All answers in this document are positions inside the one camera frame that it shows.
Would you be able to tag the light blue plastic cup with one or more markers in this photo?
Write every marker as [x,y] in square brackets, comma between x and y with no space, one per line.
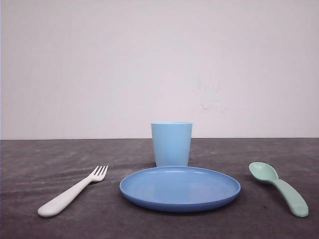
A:
[171,142]

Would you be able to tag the mint green plastic spoon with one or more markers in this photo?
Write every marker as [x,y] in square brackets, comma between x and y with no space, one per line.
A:
[266,174]

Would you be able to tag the white plastic fork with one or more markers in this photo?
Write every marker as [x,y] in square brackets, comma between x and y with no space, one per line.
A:
[60,202]

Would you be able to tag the blue plastic plate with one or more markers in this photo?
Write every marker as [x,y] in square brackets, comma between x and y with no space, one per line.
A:
[180,189]

